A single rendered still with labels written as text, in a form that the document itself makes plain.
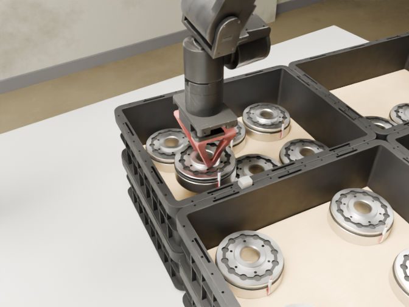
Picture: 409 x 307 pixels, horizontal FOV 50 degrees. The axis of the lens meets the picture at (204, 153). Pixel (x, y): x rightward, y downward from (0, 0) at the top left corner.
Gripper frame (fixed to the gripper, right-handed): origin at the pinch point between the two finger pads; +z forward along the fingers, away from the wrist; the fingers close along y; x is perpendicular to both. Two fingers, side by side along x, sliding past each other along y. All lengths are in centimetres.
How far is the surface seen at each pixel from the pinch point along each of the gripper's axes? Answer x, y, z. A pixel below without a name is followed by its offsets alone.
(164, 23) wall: -72, 224, 75
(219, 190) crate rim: 1.2, -7.9, 1.1
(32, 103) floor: 25, 186, 92
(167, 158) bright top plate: 3.2, 10.1, 7.7
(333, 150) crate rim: -20.6, -7.3, 1.1
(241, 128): -14.4, 13.2, 8.0
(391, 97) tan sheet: -55, 13, 11
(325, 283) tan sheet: -9.3, -23.1, 11.3
